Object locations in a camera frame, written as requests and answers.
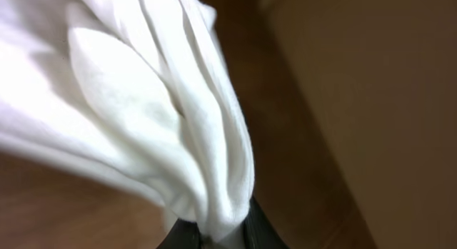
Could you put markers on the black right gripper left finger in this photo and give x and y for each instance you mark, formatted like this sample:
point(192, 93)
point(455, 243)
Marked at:
point(183, 235)

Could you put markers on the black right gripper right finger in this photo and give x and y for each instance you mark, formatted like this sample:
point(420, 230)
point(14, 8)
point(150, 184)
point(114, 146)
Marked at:
point(258, 232)

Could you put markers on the white t-shirt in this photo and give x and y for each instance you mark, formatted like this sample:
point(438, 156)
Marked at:
point(131, 93)

